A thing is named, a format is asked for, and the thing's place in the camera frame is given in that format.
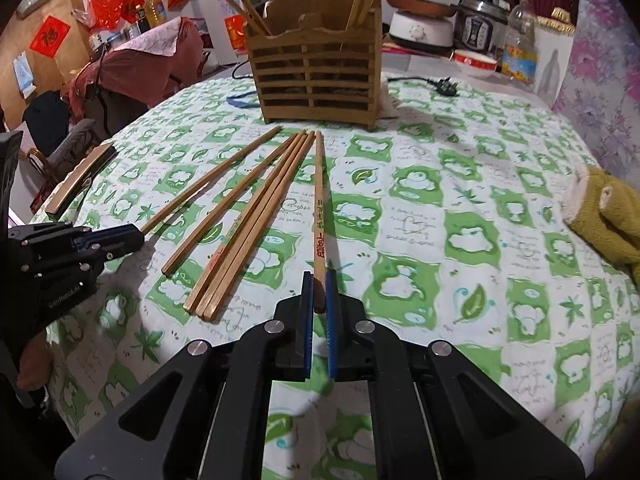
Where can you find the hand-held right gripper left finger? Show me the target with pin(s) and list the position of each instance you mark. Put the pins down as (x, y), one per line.
(307, 325)

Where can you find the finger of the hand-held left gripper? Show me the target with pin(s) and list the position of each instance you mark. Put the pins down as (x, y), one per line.
(120, 251)
(115, 234)

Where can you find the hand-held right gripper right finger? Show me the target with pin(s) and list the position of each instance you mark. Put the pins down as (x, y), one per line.
(332, 325)

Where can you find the single wooden chopstick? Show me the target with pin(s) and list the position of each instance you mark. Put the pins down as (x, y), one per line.
(319, 210)
(215, 178)

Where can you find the wooden chopstick holder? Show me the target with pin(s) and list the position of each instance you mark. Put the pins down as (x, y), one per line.
(320, 40)

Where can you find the person's left hand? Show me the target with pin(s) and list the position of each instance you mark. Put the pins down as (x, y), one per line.
(35, 362)

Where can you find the wooden chair with dark coat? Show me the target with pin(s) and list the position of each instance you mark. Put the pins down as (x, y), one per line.
(45, 120)

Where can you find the wooden door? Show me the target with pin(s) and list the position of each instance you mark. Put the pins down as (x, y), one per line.
(55, 75)

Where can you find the red cloth covered furniture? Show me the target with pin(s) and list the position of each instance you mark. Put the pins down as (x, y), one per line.
(130, 60)

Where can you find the red diamond paper decoration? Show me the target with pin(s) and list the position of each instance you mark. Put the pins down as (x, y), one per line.
(49, 36)
(132, 6)

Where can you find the red plastic bag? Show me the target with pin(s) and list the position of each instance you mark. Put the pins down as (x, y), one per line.
(105, 7)

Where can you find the yellow cooking oil jug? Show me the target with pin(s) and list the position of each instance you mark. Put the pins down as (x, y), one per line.
(156, 10)

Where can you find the small white cloth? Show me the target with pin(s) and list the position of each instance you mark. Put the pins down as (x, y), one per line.
(387, 102)

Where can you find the red gift bag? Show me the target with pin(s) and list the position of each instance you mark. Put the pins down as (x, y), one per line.
(235, 32)

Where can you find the white refrigerator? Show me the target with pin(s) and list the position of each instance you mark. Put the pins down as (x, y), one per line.
(212, 0)

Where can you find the yellow-brown plush toy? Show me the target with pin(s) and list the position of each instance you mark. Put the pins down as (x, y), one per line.
(607, 215)

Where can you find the red white bowl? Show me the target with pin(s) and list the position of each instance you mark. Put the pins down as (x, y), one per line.
(475, 64)

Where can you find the white electric cooker base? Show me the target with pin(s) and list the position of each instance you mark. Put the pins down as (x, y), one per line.
(420, 32)

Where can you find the copper frying pan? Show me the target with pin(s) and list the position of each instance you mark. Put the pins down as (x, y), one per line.
(420, 6)

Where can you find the black silver pressure cooker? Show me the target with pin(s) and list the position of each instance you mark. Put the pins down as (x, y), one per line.
(480, 22)

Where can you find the clear plastic oil bottle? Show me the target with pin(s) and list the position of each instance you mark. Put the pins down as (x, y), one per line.
(520, 45)

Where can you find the floral plastic sheet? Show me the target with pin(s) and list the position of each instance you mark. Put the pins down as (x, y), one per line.
(600, 60)

